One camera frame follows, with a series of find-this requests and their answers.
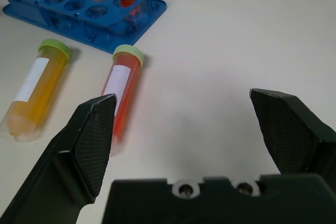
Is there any blue test tube rack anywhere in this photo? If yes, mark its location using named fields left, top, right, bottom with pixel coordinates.
left=0, top=0, right=167, bottom=55

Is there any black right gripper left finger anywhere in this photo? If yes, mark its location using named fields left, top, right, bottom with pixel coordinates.
left=0, top=93, right=118, bottom=224

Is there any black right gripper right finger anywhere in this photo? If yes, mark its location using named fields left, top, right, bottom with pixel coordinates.
left=249, top=88, right=336, bottom=193

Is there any yellow liquid tube green cap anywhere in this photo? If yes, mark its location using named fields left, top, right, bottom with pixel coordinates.
left=0, top=38, right=72, bottom=143

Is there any red liquid tube green cap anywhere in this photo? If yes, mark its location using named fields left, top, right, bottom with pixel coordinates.
left=100, top=45, right=144, bottom=158

